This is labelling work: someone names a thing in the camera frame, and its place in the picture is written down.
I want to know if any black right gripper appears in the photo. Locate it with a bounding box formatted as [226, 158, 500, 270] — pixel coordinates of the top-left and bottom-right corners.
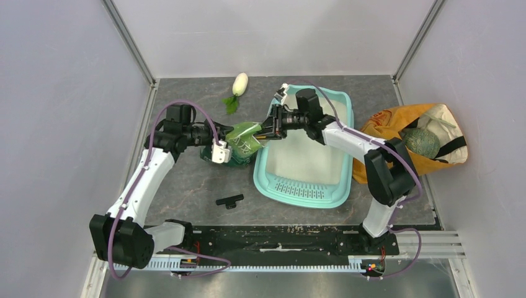
[252, 103, 308, 140]

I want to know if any green litter bag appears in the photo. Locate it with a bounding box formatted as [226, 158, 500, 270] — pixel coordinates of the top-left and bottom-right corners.
[215, 122, 265, 167]

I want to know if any teal plastic litter box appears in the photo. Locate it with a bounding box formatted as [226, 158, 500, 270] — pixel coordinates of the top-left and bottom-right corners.
[253, 84, 353, 209]

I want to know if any black bag clip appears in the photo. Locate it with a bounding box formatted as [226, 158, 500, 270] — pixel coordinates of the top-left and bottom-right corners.
[215, 194, 244, 210]

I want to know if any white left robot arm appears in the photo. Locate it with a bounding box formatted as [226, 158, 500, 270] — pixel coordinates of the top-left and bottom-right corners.
[89, 101, 234, 269]

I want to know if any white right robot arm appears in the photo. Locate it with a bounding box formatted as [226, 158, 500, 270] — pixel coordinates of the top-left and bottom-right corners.
[254, 84, 422, 254]

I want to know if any white toy radish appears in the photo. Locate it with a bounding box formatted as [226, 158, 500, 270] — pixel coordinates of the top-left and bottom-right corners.
[222, 73, 249, 115]

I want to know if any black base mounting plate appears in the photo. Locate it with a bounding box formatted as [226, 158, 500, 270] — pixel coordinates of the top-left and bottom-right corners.
[180, 225, 400, 266]

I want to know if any green netted melon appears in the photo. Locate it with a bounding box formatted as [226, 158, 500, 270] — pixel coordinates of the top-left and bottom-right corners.
[402, 128, 441, 159]

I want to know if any orange cloth bag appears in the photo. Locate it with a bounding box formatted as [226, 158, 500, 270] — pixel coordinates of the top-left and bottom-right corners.
[352, 103, 469, 185]

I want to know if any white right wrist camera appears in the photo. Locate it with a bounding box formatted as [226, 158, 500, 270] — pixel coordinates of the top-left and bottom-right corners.
[274, 83, 289, 105]

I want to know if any white slotted cable duct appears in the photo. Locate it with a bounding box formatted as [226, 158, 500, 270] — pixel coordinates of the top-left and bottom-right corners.
[143, 256, 366, 273]

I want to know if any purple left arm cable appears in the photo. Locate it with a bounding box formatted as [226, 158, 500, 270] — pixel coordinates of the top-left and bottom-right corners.
[107, 99, 232, 281]

